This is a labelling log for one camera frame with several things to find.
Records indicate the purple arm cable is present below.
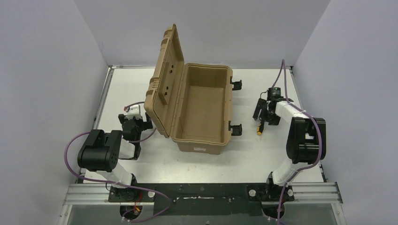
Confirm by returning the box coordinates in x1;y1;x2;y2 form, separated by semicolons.
270;59;323;225
63;101;174;224

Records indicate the orange black screwdriver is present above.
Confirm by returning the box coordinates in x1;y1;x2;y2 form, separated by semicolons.
257;122;264;135

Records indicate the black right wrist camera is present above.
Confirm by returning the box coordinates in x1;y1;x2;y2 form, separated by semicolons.
267;87;282;101

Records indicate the black bin latch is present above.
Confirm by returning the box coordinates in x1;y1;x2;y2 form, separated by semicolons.
230;78;243;91
228;121;243;136

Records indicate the black lower bin latch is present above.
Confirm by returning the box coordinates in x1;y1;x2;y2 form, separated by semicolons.
228;121;243;136

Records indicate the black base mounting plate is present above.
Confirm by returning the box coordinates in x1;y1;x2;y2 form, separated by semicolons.
108;183;295;219

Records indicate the tan plastic storage bin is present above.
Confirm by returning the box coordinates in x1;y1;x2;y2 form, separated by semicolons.
170;63;233;155

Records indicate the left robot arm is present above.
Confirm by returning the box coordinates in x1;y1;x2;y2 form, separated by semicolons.
77;113;153;201

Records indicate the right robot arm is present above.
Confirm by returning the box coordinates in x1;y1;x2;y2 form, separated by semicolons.
253;98;326;201

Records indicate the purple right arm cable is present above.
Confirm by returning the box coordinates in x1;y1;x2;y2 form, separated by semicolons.
270;59;323;225

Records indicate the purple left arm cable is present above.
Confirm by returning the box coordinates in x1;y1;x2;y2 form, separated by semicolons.
63;101;174;224

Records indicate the tan bin lid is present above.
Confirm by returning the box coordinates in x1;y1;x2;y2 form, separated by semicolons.
144;24;184;138

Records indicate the aluminium front frame rail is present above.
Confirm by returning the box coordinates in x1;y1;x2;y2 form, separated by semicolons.
58;182;346;225

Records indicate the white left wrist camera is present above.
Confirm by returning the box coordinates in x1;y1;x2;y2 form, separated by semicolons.
124;105;142;120

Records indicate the black upper bin latch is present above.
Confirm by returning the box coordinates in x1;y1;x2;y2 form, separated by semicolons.
230;78;243;91

